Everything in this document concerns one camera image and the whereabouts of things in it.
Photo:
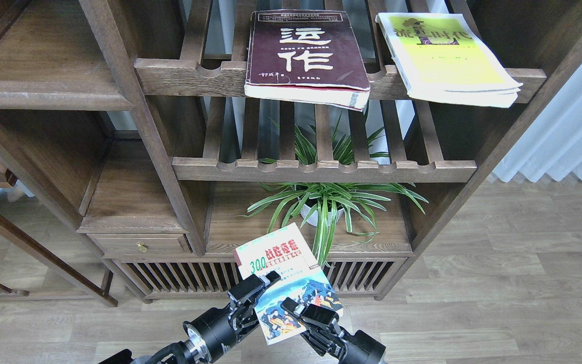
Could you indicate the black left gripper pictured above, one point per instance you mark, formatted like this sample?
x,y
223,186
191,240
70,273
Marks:
x,y
217,331

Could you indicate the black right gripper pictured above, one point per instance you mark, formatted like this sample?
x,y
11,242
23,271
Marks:
x,y
325,338

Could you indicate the colourful 300 paperback book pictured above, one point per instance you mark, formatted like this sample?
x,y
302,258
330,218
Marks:
x,y
286,252

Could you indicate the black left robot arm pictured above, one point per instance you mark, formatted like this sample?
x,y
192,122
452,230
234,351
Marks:
x,y
173,353

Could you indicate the right slatted cabinet door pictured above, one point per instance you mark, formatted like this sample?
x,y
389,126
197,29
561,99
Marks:
x,y
362,277

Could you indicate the slatted cabinet door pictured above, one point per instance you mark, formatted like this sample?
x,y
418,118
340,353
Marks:
x,y
362,277
173,280

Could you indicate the left slatted cabinet door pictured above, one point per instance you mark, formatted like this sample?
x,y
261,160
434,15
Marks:
x,y
173,280

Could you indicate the white plant pot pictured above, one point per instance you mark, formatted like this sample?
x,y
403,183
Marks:
x,y
305,212

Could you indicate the green spider plant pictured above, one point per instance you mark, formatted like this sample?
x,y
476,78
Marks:
x,y
328,201

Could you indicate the brass drawer knob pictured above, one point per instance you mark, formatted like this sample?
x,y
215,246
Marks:
x,y
142,248

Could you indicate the small wooden drawer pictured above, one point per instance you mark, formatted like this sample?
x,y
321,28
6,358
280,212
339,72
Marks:
x,y
118,244

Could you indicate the dark wooden bookshelf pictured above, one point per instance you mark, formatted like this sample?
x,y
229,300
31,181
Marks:
x,y
116,115

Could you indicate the maroon book white characters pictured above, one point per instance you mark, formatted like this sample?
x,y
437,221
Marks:
x,y
309,56

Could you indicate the yellow cover book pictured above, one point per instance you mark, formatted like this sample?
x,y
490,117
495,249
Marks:
x,y
440,59

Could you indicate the white pleated curtain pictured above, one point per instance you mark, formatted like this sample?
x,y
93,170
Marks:
x,y
551,147

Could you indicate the wooden side furniture frame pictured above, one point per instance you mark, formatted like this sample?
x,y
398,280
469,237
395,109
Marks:
x,y
85,289

